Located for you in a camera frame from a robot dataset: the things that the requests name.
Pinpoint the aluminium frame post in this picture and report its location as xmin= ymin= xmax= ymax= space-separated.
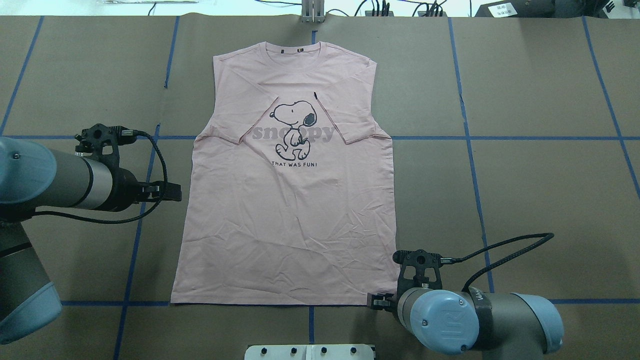
xmin=300 ymin=0 xmax=326 ymax=24

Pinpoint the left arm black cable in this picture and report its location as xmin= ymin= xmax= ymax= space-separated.
xmin=30 ymin=130 xmax=170 ymax=225

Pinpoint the black device on desk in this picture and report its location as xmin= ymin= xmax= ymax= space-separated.
xmin=473 ymin=0 xmax=615 ymax=19

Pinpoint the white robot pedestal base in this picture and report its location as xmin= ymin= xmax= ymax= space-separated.
xmin=244 ymin=343 xmax=378 ymax=360

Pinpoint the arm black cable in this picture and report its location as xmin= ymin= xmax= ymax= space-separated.
xmin=30 ymin=130 xmax=170 ymax=225
xmin=440 ymin=232 xmax=556 ymax=293

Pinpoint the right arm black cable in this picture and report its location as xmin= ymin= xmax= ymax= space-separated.
xmin=440 ymin=232 xmax=556 ymax=293

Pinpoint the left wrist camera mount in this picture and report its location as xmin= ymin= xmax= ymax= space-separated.
xmin=74 ymin=123 xmax=140 ymax=169

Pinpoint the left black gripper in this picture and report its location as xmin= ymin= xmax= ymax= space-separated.
xmin=114 ymin=170 xmax=183 ymax=211

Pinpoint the pink Snoopy t-shirt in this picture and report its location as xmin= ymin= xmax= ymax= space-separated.
xmin=170 ymin=42 xmax=399 ymax=306

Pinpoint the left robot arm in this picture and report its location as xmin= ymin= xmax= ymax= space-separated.
xmin=0 ymin=129 xmax=182 ymax=346

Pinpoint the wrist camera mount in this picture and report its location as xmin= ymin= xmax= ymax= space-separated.
xmin=392 ymin=249 xmax=443 ymax=296
xmin=74 ymin=123 xmax=140 ymax=169

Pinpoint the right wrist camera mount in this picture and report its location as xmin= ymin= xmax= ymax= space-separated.
xmin=392 ymin=249 xmax=443 ymax=296

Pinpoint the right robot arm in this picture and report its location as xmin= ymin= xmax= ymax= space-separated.
xmin=366 ymin=287 xmax=565 ymax=360

